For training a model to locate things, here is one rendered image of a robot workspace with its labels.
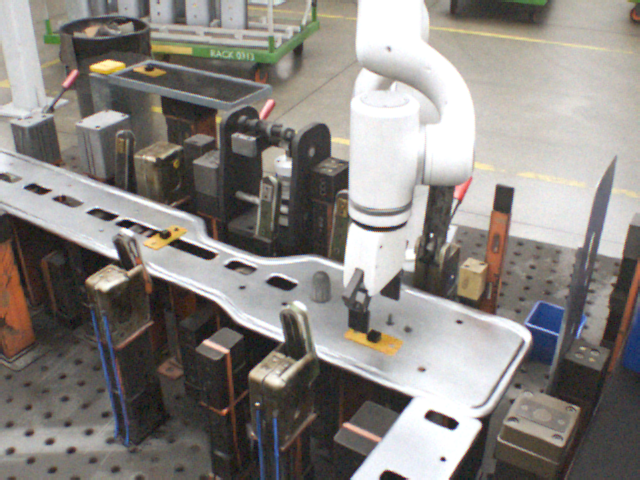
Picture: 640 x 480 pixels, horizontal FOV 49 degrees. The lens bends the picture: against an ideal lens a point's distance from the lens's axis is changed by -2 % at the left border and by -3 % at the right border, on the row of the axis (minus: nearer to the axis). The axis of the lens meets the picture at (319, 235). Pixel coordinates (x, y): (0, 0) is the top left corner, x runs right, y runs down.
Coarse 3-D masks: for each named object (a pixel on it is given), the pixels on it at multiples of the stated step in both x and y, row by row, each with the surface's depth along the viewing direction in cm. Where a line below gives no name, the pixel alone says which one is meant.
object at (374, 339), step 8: (344, 336) 106; (352, 336) 106; (360, 336) 106; (368, 336) 105; (376, 336) 104; (384, 336) 106; (392, 336) 106; (368, 344) 104; (376, 344) 104; (384, 344) 104; (392, 344) 104; (400, 344) 104; (384, 352) 103; (392, 352) 103
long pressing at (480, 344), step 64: (0, 192) 147; (64, 192) 147; (128, 192) 146; (192, 256) 125; (256, 256) 125; (320, 256) 125; (256, 320) 110; (320, 320) 110; (384, 320) 110; (448, 320) 109; (384, 384) 98; (448, 384) 97
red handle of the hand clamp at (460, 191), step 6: (468, 180) 119; (456, 186) 119; (462, 186) 119; (468, 186) 120; (456, 192) 119; (462, 192) 119; (456, 198) 118; (462, 198) 119; (456, 204) 118; (450, 222) 118; (432, 240) 116; (426, 246) 116; (432, 246) 115; (432, 252) 115
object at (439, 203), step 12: (432, 192) 112; (444, 192) 112; (432, 204) 113; (444, 204) 111; (432, 216) 114; (444, 216) 112; (432, 228) 115; (444, 228) 113; (444, 240) 114; (420, 252) 116
